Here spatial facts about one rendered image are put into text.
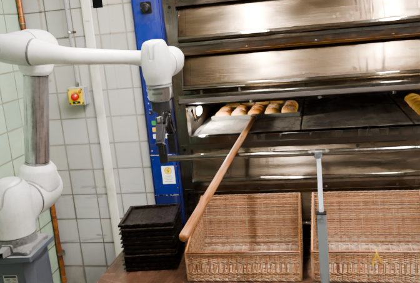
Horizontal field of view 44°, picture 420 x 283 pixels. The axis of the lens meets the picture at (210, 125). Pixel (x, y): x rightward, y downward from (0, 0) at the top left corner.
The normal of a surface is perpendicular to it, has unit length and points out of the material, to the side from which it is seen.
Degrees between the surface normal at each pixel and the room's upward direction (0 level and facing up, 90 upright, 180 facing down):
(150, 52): 81
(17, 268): 90
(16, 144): 90
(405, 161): 70
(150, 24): 90
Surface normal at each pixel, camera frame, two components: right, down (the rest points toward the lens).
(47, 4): -0.19, 0.21
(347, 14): -0.22, -0.14
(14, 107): 0.98, -0.05
